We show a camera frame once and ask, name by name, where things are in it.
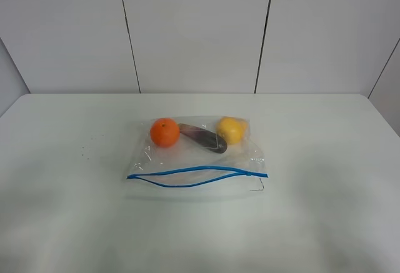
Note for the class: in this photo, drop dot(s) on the clear blue-zip plastic bag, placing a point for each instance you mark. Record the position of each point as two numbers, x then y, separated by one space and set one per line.
189 168

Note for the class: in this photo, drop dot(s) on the dark purple eggplant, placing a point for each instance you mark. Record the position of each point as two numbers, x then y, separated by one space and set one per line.
205 138

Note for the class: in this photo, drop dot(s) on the yellow lemon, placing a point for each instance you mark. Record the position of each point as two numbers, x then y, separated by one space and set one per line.
231 129

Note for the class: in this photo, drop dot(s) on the orange fruit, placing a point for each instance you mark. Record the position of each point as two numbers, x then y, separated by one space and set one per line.
165 132

